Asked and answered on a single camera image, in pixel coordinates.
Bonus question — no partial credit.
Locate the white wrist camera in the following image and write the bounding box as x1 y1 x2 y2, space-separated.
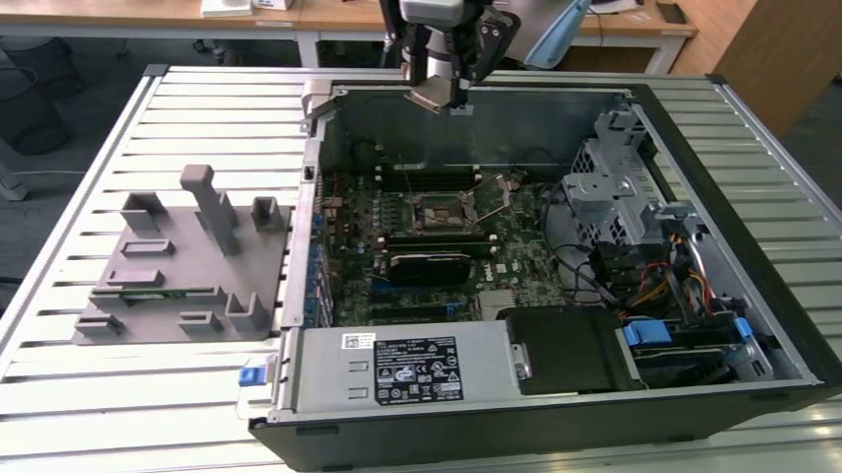
400 0 464 25

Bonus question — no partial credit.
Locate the silver CPU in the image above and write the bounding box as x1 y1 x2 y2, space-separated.
404 81 457 115

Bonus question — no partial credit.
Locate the black expansion slot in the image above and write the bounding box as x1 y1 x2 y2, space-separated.
368 304 446 321

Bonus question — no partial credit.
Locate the green motherboard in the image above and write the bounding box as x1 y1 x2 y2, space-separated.
314 166 578 330

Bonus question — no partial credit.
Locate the blue disk carrier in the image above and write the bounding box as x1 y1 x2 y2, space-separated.
620 316 756 354

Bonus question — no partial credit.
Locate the metal drive cage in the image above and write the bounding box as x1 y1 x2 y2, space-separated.
560 108 670 247

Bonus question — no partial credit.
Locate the black hard disk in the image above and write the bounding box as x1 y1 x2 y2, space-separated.
630 347 736 388

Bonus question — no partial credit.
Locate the white cardboard box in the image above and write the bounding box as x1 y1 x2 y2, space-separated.
199 0 255 20

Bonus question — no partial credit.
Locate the green RAM stick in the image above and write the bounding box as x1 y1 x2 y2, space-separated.
121 289 191 301

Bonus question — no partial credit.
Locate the black PC case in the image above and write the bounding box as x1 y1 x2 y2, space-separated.
246 77 842 472

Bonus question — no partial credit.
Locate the metal socket cover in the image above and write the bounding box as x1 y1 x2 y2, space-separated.
462 169 525 224

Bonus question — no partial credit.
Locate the black plastic shroud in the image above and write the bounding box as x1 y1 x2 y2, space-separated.
501 304 645 397

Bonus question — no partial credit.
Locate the black graphics card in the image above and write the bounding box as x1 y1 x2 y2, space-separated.
386 251 474 288

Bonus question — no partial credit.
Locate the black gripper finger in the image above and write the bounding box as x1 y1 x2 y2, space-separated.
452 47 478 109

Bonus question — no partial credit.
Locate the wooden cabinet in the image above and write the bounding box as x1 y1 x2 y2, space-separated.
669 0 842 138

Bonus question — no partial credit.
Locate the wooden desk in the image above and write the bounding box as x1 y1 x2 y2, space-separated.
0 0 305 43
295 0 701 75

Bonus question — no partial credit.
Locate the white furniture foot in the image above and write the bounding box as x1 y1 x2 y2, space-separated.
0 156 34 202

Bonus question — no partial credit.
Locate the black waste bin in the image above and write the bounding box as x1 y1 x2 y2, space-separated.
0 34 89 158

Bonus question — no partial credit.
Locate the yellow red wire bundle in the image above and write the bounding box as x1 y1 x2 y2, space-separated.
617 234 718 319

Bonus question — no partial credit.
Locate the silver chipset heatsink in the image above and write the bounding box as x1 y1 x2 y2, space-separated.
478 289 520 317

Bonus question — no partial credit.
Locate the CPU socket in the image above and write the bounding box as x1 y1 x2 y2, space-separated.
409 190 481 237

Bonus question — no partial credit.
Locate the grey parts rack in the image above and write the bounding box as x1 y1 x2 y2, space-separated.
70 164 297 347

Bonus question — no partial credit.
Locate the silver power supply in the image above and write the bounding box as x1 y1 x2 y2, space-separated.
289 322 525 414

